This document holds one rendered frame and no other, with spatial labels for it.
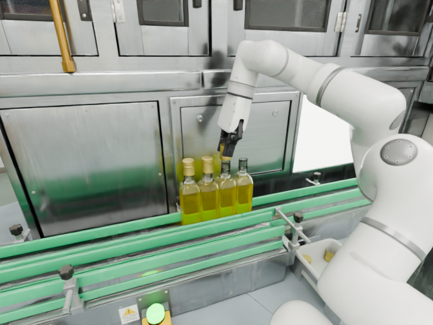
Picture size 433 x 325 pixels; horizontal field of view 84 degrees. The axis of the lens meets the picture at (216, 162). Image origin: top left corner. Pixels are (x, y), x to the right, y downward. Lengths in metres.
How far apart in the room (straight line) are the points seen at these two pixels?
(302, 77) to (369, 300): 0.48
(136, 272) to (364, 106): 0.62
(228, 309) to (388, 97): 0.67
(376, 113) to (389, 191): 0.14
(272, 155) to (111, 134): 0.58
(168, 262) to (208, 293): 0.17
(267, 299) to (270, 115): 0.60
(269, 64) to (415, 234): 0.41
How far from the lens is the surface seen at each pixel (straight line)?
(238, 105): 0.64
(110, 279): 0.70
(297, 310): 0.42
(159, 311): 0.71
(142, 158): 0.84
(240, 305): 0.84
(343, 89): 0.50
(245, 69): 0.65
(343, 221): 1.08
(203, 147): 0.82
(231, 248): 0.73
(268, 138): 0.92
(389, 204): 0.41
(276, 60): 0.59
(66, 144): 0.84
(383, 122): 0.49
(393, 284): 0.40
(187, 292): 0.76
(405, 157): 0.41
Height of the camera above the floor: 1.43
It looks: 24 degrees down
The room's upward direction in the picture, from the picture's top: straight up
